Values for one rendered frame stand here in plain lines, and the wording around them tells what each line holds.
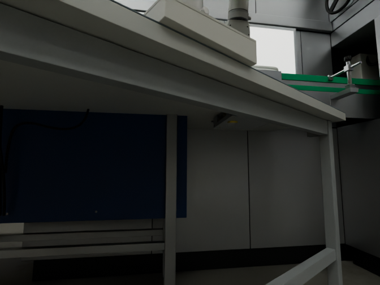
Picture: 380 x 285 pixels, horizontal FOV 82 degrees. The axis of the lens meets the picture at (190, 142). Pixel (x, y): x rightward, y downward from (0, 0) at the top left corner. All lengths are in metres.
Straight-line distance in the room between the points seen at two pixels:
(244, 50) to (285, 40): 0.98
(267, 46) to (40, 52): 1.22
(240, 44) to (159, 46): 0.19
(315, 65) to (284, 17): 0.34
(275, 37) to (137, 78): 1.16
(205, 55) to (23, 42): 0.28
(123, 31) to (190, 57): 0.12
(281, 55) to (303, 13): 0.34
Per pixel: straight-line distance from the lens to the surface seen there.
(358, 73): 1.66
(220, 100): 0.51
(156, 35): 0.39
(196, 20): 0.44
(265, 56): 1.38
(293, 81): 1.19
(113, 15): 0.37
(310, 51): 1.58
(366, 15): 1.56
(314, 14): 1.72
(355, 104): 1.34
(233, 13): 0.95
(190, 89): 0.45
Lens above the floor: 0.52
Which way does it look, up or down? 6 degrees up
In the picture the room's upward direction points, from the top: straight up
